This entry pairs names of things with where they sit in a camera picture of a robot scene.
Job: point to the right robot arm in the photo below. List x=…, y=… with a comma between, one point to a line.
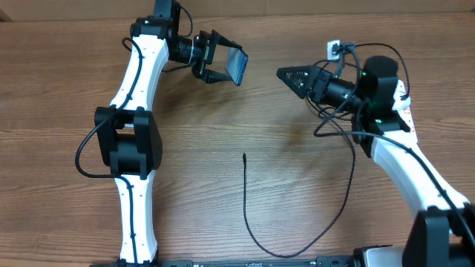
x=443, y=229

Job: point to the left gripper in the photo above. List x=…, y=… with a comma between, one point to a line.
x=207, y=47

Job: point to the white power strip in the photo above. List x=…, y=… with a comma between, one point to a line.
x=402, y=107

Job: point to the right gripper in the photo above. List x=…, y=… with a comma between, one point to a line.
x=322, y=77

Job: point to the blue Galaxy smartphone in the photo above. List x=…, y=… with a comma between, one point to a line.
x=236, y=64

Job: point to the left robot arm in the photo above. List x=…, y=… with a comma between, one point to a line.
x=129, y=139

